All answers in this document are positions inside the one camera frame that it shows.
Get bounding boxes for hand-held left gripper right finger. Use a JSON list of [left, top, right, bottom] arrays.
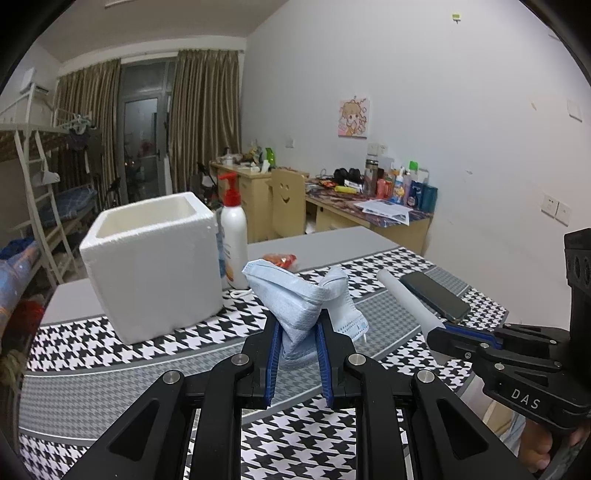
[[315, 314, 536, 480]]

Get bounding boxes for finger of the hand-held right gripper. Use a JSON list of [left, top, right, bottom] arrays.
[[426, 325, 564, 374], [445, 323, 573, 352]]

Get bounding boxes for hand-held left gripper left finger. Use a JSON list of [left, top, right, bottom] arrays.
[[62, 318, 281, 480]]

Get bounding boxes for light blue face mask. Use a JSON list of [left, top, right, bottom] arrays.
[[229, 259, 370, 370]]

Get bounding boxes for white foam box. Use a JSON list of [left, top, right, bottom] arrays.
[[79, 192, 225, 345]]

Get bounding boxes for person's right hand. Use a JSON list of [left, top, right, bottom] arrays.
[[517, 413, 591, 474]]

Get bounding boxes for person's light blue clothing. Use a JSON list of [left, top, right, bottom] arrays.
[[480, 397, 527, 457]]

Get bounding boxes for black smartphone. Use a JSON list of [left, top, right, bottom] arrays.
[[399, 271, 472, 322]]

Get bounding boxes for red snack packet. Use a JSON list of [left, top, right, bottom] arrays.
[[262, 253, 298, 273]]

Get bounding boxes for houndstooth table cloth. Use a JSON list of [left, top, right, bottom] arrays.
[[18, 247, 511, 480]]

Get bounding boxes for white pump lotion bottle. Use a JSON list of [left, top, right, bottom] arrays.
[[217, 172, 250, 291]]

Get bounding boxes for wooden desk with patterned top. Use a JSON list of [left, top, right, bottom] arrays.
[[305, 182, 432, 254]]

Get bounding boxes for white papers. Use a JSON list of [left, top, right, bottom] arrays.
[[360, 198, 413, 225]]

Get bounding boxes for wooden smiley chair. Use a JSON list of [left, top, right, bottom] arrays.
[[268, 168, 309, 241]]

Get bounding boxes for row of toiletry bottles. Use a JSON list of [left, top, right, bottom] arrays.
[[362, 159, 438, 213]]

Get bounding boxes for plain wooden desk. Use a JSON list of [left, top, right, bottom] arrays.
[[210, 159, 273, 243]]

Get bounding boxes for black desk chair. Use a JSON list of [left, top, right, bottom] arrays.
[[196, 161, 218, 204]]

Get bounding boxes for pile of desk clutter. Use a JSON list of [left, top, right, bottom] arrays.
[[217, 145, 273, 174]]

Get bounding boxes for red bag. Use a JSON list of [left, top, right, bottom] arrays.
[[11, 298, 47, 326]]

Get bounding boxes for blue mattress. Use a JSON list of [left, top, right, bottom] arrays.
[[44, 188, 100, 227]]

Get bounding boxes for brown curtain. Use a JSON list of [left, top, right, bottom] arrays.
[[55, 59, 122, 204], [171, 48, 243, 195]]

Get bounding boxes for glass balcony door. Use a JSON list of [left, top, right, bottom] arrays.
[[119, 60, 178, 204]]

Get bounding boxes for blue plaid quilt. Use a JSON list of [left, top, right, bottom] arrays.
[[0, 240, 42, 333]]

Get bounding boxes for white bunk bed ladder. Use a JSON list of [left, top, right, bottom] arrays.
[[14, 129, 77, 284]]

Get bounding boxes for hanging dark clothes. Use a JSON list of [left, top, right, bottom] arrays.
[[67, 124, 93, 151]]

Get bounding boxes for white metal bunk bed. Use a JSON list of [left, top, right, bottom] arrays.
[[0, 85, 102, 287]]

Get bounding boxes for white air conditioner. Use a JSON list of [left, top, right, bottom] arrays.
[[19, 68, 51, 96]]

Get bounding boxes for double wall socket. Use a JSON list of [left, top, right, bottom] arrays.
[[541, 194, 572, 227]]

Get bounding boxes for cartoon wall poster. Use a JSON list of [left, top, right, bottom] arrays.
[[338, 96, 371, 138]]

